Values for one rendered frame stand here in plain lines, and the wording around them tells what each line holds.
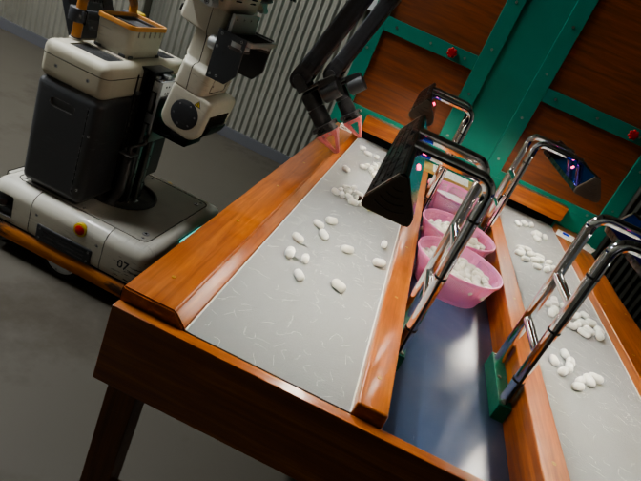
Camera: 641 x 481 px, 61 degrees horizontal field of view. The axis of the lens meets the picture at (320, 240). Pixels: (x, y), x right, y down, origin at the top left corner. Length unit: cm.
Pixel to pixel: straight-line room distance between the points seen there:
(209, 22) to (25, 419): 131
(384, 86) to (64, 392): 176
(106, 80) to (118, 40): 20
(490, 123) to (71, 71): 168
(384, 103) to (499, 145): 54
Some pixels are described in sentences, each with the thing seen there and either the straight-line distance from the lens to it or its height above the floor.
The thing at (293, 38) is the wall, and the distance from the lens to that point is 405.
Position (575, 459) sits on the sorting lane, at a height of 74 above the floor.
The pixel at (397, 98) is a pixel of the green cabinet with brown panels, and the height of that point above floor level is 97.
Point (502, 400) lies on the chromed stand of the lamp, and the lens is 122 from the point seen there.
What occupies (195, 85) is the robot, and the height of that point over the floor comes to 84.
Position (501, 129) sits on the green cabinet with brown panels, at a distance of 257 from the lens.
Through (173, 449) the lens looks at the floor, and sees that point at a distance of 174.
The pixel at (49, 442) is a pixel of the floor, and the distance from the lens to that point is 170.
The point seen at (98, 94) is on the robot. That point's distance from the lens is 196.
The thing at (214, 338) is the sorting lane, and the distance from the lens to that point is 92.
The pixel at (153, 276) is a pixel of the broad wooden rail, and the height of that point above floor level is 76.
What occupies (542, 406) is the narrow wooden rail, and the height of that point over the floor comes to 76.
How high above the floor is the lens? 130
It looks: 24 degrees down
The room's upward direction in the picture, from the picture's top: 24 degrees clockwise
